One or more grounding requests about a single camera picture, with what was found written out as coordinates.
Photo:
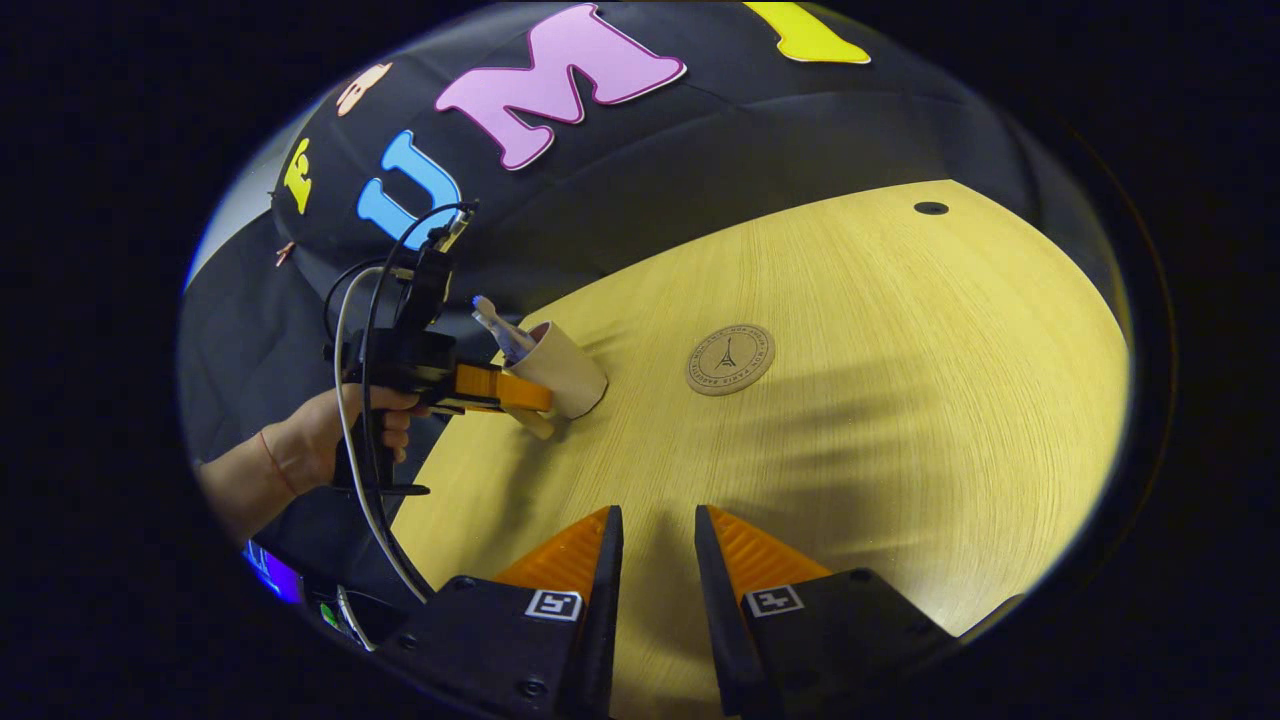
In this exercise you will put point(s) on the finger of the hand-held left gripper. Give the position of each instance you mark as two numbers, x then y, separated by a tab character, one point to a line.
500	388

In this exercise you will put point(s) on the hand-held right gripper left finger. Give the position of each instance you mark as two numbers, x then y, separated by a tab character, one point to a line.
610	600

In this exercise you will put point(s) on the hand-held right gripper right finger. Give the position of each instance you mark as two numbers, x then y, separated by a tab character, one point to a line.
715	610

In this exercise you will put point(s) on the white toothpaste tube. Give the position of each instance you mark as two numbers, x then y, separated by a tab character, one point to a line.
512	340

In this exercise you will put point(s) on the beige cup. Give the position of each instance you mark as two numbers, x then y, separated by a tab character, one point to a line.
565	375

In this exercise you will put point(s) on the round brown coaster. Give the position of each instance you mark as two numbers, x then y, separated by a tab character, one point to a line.
730	360

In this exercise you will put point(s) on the yellow wooden desktop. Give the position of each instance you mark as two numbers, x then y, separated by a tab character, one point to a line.
900	400

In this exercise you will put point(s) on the blue lit screen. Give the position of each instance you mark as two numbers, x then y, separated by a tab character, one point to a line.
272	572

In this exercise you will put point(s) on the black backdrop cloth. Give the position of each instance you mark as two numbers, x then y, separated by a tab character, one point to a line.
700	130

